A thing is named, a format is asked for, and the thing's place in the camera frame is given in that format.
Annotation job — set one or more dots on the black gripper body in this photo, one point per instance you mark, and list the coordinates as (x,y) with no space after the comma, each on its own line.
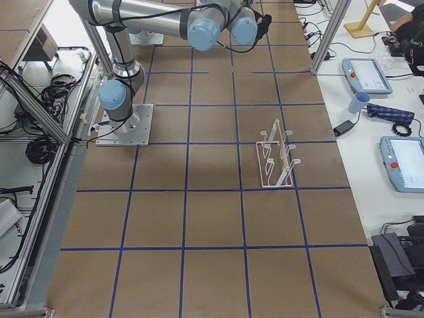
(263,28)

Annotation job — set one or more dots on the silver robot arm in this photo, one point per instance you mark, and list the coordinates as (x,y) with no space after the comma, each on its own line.
(200,25)

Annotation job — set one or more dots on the blue cup on desk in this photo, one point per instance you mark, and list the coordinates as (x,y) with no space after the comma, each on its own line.
(358,101)

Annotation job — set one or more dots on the wooden stand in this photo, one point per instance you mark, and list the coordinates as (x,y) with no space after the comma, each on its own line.
(361,29)

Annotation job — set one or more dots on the teach pendant tablet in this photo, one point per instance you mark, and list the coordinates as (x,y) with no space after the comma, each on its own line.
(403,160)
(366,75)

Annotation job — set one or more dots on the black power adapter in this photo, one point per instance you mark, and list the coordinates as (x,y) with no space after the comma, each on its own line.
(342,128)

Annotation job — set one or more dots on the blue folded umbrella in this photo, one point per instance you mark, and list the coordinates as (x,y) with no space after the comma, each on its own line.
(390,114)

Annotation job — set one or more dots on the aluminium frame post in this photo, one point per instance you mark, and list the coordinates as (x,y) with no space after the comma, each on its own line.
(329,34)

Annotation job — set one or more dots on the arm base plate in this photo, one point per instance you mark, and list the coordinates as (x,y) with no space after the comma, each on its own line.
(146,38)
(135,131)

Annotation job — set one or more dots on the white wire cup rack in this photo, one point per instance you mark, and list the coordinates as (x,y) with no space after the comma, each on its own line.
(273,154)

